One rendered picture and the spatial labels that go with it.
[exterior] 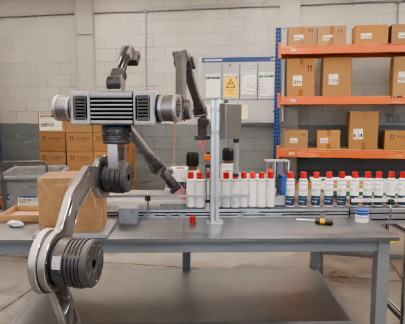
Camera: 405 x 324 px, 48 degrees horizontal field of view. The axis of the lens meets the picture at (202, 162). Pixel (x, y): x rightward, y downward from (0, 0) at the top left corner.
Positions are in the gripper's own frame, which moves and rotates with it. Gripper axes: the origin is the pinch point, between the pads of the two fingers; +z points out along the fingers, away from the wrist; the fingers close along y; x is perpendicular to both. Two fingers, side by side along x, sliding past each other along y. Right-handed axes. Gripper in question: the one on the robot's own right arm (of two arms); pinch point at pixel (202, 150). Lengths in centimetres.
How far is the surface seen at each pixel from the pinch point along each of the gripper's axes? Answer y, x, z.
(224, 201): -12.4, 22.7, 26.7
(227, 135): -13.0, 35.7, -12.5
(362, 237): -76, 67, 34
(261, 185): -33.7, 22.6, 17.4
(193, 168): 5.7, -5.4, 11.8
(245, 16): -73, -424, -149
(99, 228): 51, 61, 31
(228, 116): -13.3, 34.9, -22.4
